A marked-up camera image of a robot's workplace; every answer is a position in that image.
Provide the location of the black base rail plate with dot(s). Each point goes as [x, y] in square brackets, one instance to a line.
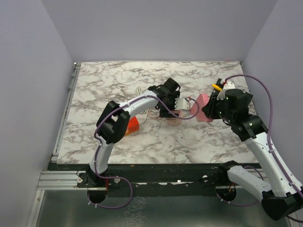
[151, 180]

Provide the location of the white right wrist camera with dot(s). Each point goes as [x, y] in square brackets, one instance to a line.
[227, 85]

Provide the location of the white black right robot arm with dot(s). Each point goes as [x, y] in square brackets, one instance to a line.
[283, 193]

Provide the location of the black flat box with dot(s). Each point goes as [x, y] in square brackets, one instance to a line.
[248, 97]

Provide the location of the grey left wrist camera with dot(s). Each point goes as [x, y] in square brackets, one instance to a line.
[182, 104]

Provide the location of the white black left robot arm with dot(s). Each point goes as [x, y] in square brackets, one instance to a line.
[114, 120]

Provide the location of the pink triangular power strip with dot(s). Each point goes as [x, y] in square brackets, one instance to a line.
[202, 101]

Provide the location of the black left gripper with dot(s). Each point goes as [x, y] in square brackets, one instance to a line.
[175, 94]

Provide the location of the aluminium frame rail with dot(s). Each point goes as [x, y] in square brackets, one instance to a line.
[156, 128]

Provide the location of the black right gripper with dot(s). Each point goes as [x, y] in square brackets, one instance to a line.
[209, 109]

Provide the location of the round pink power strip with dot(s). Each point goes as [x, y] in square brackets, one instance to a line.
[173, 121]

